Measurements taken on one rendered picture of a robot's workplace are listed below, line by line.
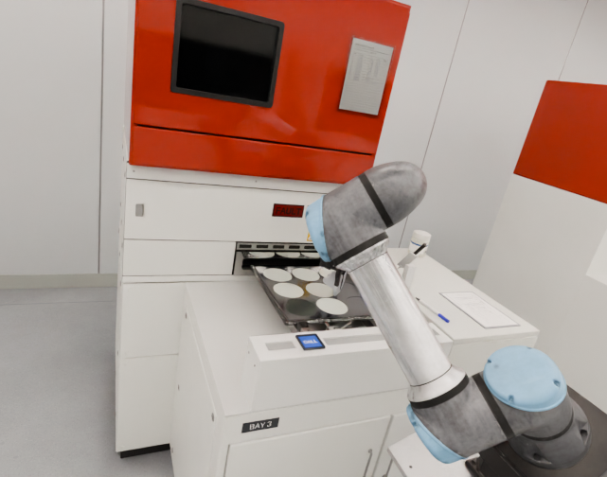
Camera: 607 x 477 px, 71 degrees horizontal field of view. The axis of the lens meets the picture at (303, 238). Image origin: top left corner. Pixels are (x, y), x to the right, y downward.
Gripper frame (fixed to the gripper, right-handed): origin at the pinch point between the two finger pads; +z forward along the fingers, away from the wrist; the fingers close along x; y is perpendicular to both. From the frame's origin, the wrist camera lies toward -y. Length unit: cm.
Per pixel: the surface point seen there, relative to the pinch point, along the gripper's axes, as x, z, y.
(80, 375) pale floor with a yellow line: 4, 91, 117
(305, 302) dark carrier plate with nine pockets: 11.3, 1.4, 6.4
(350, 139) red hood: -18, -47, 13
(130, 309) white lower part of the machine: 28, 19, 61
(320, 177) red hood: -11.8, -32.9, 18.6
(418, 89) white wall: -222, -73, 36
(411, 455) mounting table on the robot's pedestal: 42, 9, -36
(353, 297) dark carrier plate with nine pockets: -3.6, 1.4, -4.7
